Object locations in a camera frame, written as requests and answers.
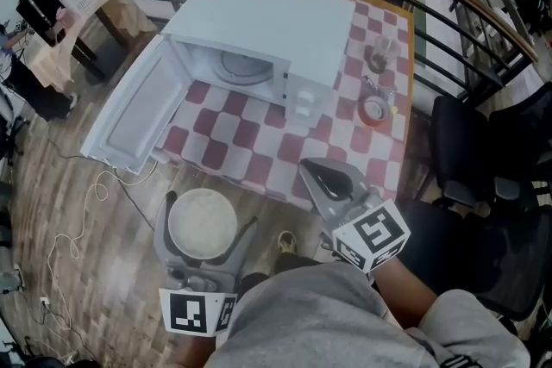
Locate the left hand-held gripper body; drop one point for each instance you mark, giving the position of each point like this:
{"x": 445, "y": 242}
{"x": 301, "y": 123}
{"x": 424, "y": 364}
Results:
{"x": 185, "y": 310}

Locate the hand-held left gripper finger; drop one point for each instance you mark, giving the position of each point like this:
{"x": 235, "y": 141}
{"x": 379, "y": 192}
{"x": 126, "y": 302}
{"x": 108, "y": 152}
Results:
{"x": 242, "y": 243}
{"x": 160, "y": 232}

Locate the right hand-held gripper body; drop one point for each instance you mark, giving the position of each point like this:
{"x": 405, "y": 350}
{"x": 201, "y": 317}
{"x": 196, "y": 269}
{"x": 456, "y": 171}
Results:
{"x": 375, "y": 237}

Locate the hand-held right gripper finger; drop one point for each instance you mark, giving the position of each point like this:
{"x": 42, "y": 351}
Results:
{"x": 355, "y": 181}
{"x": 317, "y": 194}

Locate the white microwave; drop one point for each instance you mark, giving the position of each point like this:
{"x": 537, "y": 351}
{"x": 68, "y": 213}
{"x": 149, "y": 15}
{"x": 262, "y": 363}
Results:
{"x": 267, "y": 21}

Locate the person's right forearm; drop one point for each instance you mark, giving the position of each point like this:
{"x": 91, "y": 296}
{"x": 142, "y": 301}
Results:
{"x": 405, "y": 297}

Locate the person's left forearm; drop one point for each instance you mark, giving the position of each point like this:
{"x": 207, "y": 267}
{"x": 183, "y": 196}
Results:
{"x": 194, "y": 351}

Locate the grey round plate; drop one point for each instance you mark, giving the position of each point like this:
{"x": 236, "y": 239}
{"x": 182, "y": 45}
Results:
{"x": 241, "y": 69}

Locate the person's right shoe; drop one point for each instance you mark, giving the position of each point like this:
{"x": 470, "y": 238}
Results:
{"x": 287, "y": 242}

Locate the person's black trousers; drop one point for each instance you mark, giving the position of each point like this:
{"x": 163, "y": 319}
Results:
{"x": 284, "y": 267}

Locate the red tape roll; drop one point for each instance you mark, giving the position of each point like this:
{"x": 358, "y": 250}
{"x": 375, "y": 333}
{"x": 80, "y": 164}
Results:
{"x": 373, "y": 111}

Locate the red white checkered tablecloth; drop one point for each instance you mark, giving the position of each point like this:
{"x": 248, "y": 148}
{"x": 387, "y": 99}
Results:
{"x": 259, "y": 142}

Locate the person's grey shirt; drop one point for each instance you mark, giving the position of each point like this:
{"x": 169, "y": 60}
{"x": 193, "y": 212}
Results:
{"x": 310, "y": 323}

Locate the beige tablecloth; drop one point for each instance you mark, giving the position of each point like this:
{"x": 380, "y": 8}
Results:
{"x": 116, "y": 4}

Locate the white wall plug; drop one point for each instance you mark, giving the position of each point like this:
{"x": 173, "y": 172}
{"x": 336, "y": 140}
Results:
{"x": 45, "y": 302}

